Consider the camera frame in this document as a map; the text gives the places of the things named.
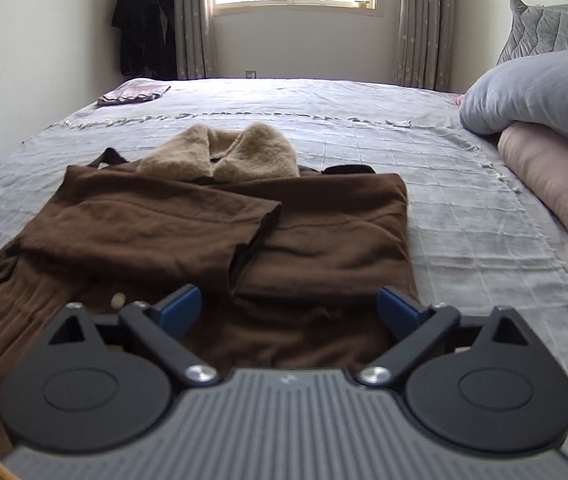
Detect brown coat with fur collar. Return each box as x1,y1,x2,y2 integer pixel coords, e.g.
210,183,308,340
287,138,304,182
0,153,417,454

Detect dark hanging clothes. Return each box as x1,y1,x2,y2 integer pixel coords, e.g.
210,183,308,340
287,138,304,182
111,0,177,80

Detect grey checked bedspread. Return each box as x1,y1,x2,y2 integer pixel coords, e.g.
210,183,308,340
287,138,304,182
0,79,568,452

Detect pink folded quilt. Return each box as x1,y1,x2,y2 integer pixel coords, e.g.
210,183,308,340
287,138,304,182
498,122,568,231

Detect small folded patterned cloth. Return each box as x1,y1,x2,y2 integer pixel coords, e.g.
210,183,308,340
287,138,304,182
97,82,171,106

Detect right beige curtain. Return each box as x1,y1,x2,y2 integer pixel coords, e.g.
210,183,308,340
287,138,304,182
395,0,455,91

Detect beige curtain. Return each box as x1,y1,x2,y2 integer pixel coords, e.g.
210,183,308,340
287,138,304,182
395,0,455,91
174,0,215,80

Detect grey-blue folded duvet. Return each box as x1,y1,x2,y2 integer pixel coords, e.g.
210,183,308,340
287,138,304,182
460,50,568,138

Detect grey quilted headboard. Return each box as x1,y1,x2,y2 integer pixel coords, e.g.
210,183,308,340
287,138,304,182
497,0,568,64

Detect left beige curtain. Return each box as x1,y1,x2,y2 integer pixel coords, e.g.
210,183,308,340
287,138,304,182
174,0,215,80

